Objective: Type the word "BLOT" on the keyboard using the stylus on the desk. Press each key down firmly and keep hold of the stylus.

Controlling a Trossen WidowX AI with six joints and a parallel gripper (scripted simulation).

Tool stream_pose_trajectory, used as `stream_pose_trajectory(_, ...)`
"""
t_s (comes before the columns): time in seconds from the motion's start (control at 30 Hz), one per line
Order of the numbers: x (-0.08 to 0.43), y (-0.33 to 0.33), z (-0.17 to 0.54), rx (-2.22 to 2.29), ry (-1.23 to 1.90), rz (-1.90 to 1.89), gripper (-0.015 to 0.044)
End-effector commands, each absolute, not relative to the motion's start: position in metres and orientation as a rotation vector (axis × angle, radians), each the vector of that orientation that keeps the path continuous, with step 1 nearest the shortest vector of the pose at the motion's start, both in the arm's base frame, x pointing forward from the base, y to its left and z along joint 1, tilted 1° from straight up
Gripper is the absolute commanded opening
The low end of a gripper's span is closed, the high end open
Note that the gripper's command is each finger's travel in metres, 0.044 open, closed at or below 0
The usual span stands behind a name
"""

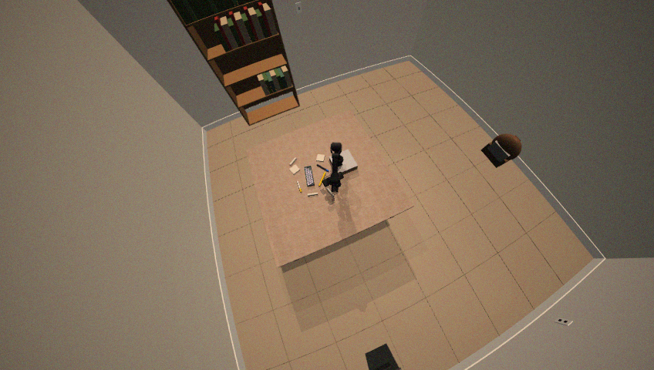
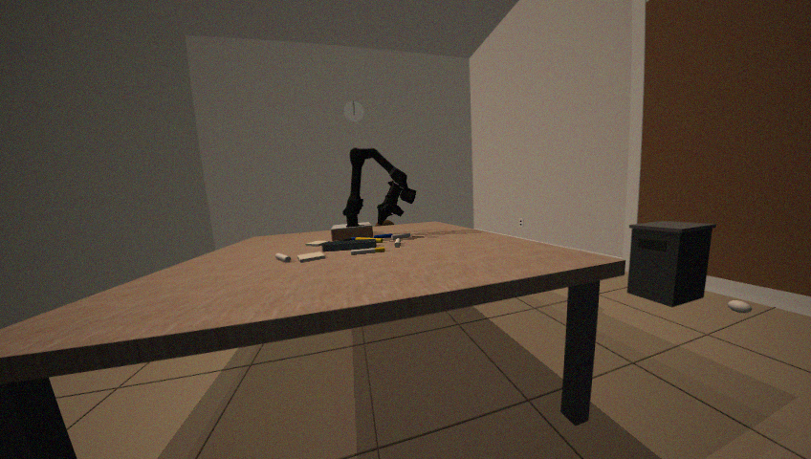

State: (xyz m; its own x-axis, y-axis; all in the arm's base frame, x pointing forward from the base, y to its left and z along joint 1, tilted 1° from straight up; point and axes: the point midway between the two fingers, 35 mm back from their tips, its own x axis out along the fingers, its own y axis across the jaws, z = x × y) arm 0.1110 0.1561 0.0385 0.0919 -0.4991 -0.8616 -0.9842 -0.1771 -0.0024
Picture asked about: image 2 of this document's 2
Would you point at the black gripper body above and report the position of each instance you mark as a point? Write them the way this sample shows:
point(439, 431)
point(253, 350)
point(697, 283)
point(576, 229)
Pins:
point(388, 204)

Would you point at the grey keyboard with white letter keys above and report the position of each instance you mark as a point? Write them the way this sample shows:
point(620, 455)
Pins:
point(349, 245)

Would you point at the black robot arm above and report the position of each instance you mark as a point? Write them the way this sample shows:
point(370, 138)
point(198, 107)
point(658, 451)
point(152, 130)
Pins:
point(354, 202)

